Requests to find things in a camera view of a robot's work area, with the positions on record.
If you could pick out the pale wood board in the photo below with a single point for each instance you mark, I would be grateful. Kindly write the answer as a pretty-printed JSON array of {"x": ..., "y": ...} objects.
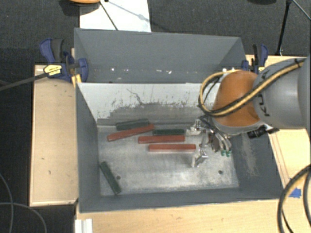
[{"x": 54, "y": 139}]

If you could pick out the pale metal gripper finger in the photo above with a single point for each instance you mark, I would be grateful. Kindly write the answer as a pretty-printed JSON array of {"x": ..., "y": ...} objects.
[
  {"x": 199, "y": 158},
  {"x": 195, "y": 128}
]

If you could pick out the black cylinder on white bracket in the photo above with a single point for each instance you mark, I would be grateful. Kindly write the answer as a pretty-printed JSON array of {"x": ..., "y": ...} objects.
[{"x": 258, "y": 132}]

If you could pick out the grey metal bin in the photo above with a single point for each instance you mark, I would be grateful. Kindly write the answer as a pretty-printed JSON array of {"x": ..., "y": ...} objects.
[{"x": 155, "y": 173}]

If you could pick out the dark green flat block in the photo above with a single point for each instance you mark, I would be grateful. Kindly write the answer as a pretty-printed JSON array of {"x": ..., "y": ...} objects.
[
  {"x": 168, "y": 132},
  {"x": 132, "y": 124},
  {"x": 110, "y": 178}
]

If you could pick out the red-brown flat block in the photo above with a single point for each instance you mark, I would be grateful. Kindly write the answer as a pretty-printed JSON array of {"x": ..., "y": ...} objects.
[
  {"x": 161, "y": 139},
  {"x": 172, "y": 147},
  {"x": 131, "y": 132}
]

